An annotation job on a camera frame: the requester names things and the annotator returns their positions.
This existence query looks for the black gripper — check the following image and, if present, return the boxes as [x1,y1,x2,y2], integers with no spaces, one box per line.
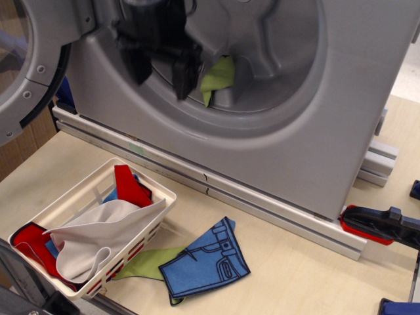
[114,9,202,100]

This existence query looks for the small green felt cloth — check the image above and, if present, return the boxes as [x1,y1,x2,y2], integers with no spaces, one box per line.
[199,56,236,108]

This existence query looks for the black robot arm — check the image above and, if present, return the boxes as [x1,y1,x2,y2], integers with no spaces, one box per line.
[112,1,202,100]

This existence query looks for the grey round machine door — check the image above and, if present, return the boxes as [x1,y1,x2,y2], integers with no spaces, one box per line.
[1,1,95,144]

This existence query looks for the grey toy washing machine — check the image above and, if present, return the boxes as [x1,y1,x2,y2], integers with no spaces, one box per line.
[68,1,419,219]

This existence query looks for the white plastic laundry basket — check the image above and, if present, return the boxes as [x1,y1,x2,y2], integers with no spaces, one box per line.
[9,158,177,300]

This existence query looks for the blue clamp behind door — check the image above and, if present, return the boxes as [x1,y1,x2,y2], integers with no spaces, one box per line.
[1,30,28,60]

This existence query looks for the beige cloth in basket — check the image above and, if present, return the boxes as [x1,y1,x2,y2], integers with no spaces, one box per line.
[46,199,166,284]

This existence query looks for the green felt cloth on table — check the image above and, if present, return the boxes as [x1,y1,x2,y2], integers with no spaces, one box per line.
[111,245,188,306]

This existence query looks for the blue felt jeans shorts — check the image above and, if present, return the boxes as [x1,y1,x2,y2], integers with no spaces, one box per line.
[159,217,251,300]

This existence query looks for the red felt garment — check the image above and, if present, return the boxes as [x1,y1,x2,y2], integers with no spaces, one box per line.
[10,165,153,291]

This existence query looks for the red black clamp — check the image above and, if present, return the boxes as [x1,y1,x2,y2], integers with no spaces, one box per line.
[340,205,419,250]

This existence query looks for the black blue clamp edge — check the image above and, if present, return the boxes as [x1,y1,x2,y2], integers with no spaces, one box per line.
[409,180,420,200]

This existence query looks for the blue black clamp corner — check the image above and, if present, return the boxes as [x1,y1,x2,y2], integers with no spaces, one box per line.
[377,298,420,315]

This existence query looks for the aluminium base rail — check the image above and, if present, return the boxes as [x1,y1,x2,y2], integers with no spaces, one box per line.
[52,106,368,261]

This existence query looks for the short aluminium rail right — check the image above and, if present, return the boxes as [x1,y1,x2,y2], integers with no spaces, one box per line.
[357,140,399,187]

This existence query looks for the grey metal frame corner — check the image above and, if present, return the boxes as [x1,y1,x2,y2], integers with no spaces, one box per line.
[1,240,134,314]

